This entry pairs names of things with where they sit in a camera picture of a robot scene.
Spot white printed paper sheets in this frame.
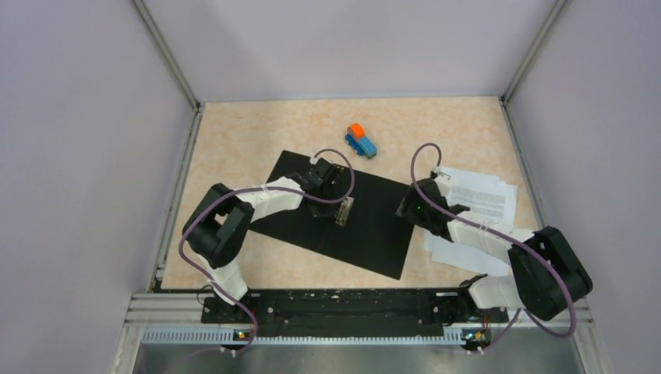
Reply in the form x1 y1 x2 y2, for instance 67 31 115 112
425 167 518 276

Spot aluminium frame profile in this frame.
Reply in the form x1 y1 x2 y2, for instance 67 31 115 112
124 293 203 326

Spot white slotted cable duct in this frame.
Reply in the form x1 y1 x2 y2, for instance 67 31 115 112
141 327 466 346

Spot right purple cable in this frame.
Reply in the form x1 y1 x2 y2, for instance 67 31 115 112
410 143 578 355

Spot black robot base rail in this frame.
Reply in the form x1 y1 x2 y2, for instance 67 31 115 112
201 288 509 338

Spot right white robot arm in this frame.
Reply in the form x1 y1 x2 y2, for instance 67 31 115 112
397 174 593 321

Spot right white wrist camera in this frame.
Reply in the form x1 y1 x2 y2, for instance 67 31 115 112
429 165 454 197

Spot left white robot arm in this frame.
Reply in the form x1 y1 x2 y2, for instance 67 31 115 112
182 157 348 322

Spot teal and black folder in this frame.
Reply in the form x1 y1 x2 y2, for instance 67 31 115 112
250 171 413 280

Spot blue orange toy car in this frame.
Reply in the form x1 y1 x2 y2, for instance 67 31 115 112
345 123 377 159

